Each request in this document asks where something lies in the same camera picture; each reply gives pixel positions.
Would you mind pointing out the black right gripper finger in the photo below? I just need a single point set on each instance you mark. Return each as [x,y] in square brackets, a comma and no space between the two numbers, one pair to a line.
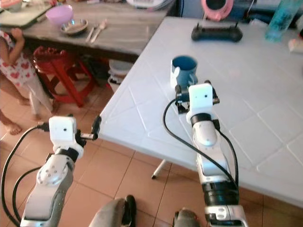
[179,88]

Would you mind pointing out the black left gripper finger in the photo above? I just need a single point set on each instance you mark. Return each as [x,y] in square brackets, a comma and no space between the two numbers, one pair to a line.
[97,126]

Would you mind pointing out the blue and white mug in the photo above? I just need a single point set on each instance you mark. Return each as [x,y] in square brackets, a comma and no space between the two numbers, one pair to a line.
[183,71]

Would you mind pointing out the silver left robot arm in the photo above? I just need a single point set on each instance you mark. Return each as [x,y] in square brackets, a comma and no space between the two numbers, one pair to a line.
[47,189]

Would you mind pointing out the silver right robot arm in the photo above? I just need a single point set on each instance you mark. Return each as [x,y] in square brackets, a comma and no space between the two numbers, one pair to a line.
[215,165]

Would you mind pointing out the white plastic bucket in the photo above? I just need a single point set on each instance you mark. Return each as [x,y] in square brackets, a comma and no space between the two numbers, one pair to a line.
[118,73]

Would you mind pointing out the red plastic stool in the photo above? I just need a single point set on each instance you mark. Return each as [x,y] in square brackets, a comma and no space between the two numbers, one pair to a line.
[59,71]

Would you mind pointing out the white table leg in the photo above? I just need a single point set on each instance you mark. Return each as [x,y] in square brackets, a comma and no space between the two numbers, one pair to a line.
[160,169]

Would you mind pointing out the grey left robot leg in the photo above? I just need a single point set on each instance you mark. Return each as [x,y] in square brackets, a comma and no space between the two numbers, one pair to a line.
[111,213]

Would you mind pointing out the grey robot leg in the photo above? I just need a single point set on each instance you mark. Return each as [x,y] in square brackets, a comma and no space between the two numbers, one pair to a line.
[111,213]
[188,219]

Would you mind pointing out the pink round appliance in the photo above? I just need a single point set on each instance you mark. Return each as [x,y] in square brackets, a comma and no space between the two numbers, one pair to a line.
[217,10]

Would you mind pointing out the metal fork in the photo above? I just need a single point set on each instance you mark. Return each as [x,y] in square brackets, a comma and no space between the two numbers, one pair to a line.
[91,33]

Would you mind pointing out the child in heart dress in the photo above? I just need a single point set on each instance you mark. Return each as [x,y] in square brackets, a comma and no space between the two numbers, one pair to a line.
[14,68]

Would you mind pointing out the metal spoon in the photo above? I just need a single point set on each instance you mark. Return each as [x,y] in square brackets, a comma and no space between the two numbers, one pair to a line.
[101,29]

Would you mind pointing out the small metal bowl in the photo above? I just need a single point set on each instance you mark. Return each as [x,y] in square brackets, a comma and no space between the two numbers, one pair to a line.
[74,27]

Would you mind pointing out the purple plastic bowl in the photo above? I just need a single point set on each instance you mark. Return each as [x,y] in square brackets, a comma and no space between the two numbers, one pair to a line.
[59,15]

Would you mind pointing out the grey right robot leg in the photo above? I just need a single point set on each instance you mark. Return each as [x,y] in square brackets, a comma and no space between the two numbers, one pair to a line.
[188,219]

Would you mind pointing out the teal water bottle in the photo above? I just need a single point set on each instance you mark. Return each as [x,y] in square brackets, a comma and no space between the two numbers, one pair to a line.
[281,21]

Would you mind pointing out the green tray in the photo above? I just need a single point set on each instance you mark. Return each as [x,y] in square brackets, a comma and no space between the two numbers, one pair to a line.
[23,17]

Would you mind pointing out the pink bowl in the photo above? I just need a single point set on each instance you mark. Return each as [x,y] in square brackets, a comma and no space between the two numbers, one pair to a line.
[9,4]

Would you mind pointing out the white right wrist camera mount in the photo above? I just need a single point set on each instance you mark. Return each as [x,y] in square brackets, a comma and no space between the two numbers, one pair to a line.
[200,100]

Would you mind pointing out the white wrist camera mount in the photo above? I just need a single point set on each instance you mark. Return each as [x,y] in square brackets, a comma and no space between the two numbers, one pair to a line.
[200,100]
[61,131]

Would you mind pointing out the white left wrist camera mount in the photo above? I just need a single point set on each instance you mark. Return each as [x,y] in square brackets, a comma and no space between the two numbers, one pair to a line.
[61,131]

